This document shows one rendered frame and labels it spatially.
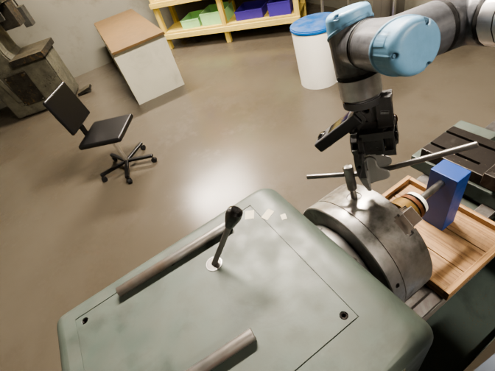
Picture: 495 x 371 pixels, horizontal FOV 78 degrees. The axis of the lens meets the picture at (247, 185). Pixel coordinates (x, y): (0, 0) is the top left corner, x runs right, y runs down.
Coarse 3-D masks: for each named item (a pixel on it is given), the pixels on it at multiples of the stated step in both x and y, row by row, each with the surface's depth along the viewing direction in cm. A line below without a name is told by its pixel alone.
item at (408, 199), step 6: (396, 198) 85; (402, 198) 83; (408, 198) 83; (414, 198) 82; (396, 204) 81; (402, 204) 81; (408, 204) 81; (414, 204) 82; (420, 204) 81; (420, 210) 81
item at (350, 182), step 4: (348, 164) 69; (344, 168) 69; (348, 168) 68; (352, 168) 68; (344, 172) 69; (348, 172) 68; (352, 172) 68; (348, 176) 69; (352, 176) 69; (348, 180) 69; (352, 180) 69; (348, 184) 70; (352, 184) 70; (356, 184) 70; (348, 188) 71; (352, 188) 70; (356, 188) 71; (352, 192) 71; (356, 192) 72; (352, 196) 72; (356, 196) 72
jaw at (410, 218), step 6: (402, 210) 75; (408, 210) 70; (414, 210) 70; (396, 216) 68; (402, 216) 68; (408, 216) 70; (414, 216) 70; (420, 216) 70; (396, 222) 67; (402, 222) 67; (408, 222) 68; (414, 222) 69; (402, 228) 67; (408, 228) 67
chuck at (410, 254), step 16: (336, 192) 78; (368, 192) 72; (352, 208) 70; (368, 208) 69; (384, 208) 68; (368, 224) 67; (384, 224) 66; (384, 240) 65; (400, 240) 65; (416, 240) 66; (400, 256) 65; (416, 256) 66; (400, 272) 65; (416, 272) 67; (416, 288) 69
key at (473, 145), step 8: (464, 144) 56; (472, 144) 55; (440, 152) 58; (448, 152) 58; (456, 152) 57; (408, 160) 62; (416, 160) 61; (424, 160) 60; (384, 168) 65; (392, 168) 64; (312, 176) 73; (320, 176) 72; (328, 176) 72; (336, 176) 71; (344, 176) 70
